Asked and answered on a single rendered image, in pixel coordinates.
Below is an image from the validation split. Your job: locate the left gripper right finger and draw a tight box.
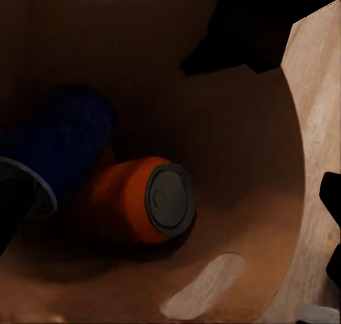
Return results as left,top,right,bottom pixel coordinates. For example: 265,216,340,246
318,172,341,226

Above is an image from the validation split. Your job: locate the can of soda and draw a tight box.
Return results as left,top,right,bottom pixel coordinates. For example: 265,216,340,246
59,157,195,245
0,85,119,220
94,141,120,168

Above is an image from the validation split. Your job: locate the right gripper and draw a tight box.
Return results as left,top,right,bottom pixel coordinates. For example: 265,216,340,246
178,0,334,75

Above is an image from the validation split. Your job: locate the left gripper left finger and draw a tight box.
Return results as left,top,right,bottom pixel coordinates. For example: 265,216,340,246
0,172,36,256

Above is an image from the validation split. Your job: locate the trash can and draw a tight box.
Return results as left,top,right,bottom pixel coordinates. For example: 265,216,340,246
0,0,306,324

